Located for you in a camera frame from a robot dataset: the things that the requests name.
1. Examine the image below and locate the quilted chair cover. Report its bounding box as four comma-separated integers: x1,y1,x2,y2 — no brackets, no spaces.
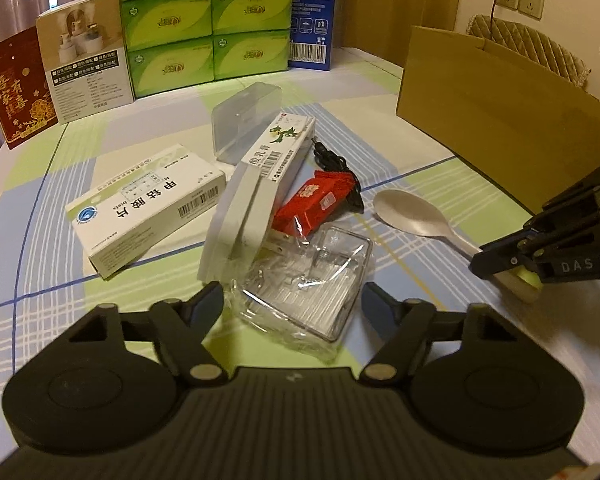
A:
467,15,592,92

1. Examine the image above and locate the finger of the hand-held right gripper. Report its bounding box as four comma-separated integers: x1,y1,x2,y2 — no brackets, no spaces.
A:
532,246,600,284
471,159,600,282

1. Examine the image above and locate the red snack packet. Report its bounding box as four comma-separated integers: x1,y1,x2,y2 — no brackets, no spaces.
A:
270,170,357,241

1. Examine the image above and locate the white green medicine box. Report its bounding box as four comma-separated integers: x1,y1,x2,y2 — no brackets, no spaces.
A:
65,144,228,281

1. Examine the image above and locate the stack of green tissue packs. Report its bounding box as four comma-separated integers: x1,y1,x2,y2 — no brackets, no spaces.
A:
117,0,296,98

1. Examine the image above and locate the white ointment box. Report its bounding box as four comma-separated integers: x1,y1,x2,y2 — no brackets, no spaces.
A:
197,112,317,283

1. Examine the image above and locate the blue milk carton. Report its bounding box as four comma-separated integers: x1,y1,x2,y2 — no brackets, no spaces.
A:
287,0,340,70

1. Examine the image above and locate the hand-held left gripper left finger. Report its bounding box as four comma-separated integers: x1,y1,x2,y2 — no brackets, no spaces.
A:
67,280,226,387

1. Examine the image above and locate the clear plastic tray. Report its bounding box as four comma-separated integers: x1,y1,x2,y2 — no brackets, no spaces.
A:
225,225,376,363

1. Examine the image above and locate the brown cardboard box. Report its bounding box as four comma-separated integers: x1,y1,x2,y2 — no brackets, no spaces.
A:
396,25,600,216

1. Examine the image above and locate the black audio cable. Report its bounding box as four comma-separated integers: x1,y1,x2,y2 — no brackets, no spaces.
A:
310,135,366,213

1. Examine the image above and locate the red gift box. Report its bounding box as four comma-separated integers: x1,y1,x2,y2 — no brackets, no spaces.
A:
0,27,61,151

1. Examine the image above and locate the black charger cable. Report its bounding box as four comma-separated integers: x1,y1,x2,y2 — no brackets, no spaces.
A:
489,0,514,41

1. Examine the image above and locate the checked cloth desktop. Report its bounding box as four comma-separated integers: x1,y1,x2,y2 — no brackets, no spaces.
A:
0,47,600,461

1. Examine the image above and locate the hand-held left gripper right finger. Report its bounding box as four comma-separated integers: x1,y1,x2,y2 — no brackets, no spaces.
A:
361,281,518,386

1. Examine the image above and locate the white product box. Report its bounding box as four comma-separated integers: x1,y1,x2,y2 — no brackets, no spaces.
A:
35,0,135,123

